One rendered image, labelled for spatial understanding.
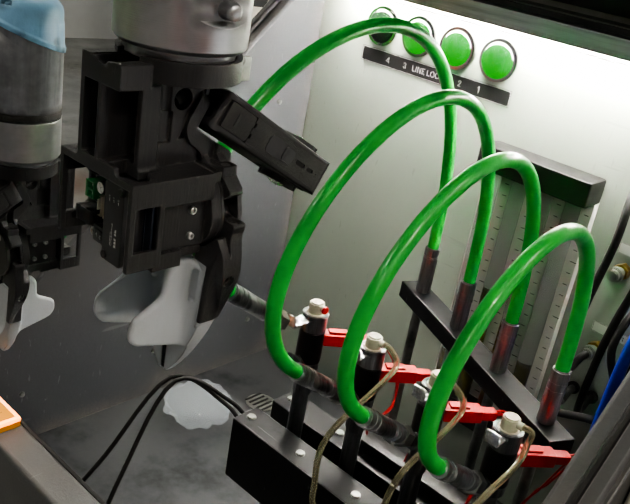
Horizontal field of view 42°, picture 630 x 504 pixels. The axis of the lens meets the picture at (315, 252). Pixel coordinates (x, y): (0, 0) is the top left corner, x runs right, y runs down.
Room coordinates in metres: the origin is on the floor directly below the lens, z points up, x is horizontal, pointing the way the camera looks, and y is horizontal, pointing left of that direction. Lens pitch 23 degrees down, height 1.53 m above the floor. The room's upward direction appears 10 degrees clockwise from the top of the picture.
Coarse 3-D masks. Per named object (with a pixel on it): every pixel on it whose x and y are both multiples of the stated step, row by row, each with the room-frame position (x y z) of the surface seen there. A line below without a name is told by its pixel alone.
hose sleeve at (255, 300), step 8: (240, 288) 0.68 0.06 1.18; (232, 296) 0.68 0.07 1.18; (240, 296) 0.68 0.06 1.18; (248, 296) 0.69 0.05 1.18; (256, 296) 0.71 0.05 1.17; (240, 304) 0.69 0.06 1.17; (248, 304) 0.69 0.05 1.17; (256, 304) 0.70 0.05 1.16; (264, 304) 0.71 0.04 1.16; (248, 312) 0.70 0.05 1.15; (256, 312) 0.70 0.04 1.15; (264, 312) 0.71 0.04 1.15; (264, 320) 0.72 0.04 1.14
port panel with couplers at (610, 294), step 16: (624, 240) 0.87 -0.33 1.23; (624, 256) 0.87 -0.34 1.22; (608, 272) 0.85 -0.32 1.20; (624, 272) 0.85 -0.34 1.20; (608, 288) 0.87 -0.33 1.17; (624, 288) 0.86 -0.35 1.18; (592, 304) 0.88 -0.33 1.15; (608, 304) 0.87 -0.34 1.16; (592, 320) 0.87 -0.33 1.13; (608, 320) 0.86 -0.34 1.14; (592, 336) 0.87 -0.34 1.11; (624, 336) 0.85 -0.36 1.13; (576, 352) 0.88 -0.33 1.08; (592, 352) 0.84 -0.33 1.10; (576, 368) 0.87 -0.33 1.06; (592, 384) 0.86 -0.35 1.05
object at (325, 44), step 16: (336, 32) 0.75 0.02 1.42; (352, 32) 0.76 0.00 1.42; (368, 32) 0.77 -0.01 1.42; (384, 32) 0.80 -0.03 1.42; (400, 32) 0.81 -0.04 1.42; (416, 32) 0.83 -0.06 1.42; (304, 48) 0.72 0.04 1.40; (320, 48) 0.73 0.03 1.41; (432, 48) 0.85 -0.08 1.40; (288, 64) 0.71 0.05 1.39; (304, 64) 0.71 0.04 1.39; (448, 64) 0.88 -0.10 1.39; (272, 80) 0.69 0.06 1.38; (288, 80) 0.70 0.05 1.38; (448, 80) 0.88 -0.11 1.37; (256, 96) 0.68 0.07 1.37; (272, 96) 0.69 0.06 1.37; (448, 112) 0.90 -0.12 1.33; (448, 128) 0.91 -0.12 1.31; (224, 144) 0.66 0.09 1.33; (448, 144) 0.91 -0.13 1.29; (448, 160) 0.92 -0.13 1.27; (448, 176) 0.92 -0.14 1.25; (432, 240) 0.93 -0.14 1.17; (432, 256) 0.92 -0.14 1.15
